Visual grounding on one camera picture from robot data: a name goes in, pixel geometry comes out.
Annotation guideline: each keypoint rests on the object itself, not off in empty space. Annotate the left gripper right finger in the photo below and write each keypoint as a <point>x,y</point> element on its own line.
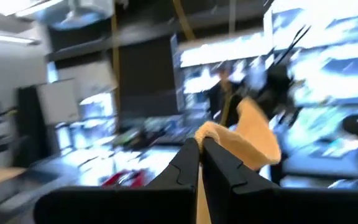
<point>244,202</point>

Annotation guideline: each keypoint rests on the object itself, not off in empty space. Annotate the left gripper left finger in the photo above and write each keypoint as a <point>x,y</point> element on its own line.
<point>166,202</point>

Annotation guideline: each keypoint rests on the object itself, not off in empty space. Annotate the orange towel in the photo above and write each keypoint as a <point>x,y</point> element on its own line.
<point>253,140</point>

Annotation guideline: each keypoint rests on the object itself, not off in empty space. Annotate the red plastic crate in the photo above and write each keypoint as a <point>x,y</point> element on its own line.
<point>120,179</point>

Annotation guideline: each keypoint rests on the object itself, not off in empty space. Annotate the person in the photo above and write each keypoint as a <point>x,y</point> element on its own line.
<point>219,99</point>

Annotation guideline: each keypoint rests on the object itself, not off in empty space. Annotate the white board panel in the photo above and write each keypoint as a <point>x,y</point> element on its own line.
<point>57,101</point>

